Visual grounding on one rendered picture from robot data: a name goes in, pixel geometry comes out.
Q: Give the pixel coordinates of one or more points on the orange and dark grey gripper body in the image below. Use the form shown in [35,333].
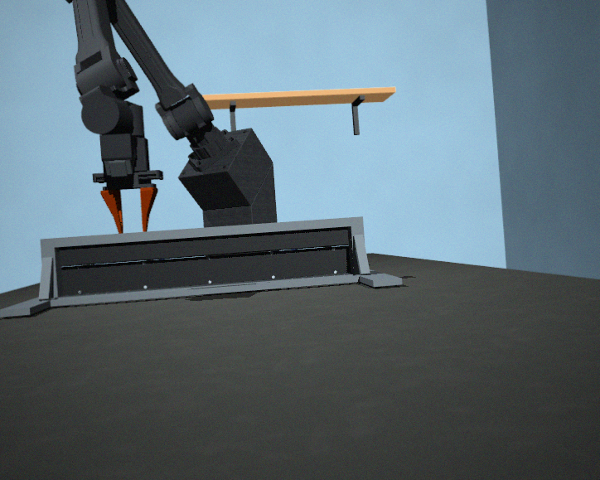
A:
[137,180]

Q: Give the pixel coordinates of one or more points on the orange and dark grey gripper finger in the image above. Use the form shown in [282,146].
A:
[109,198]
[147,194]

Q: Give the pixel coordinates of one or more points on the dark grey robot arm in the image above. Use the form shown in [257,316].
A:
[109,78]

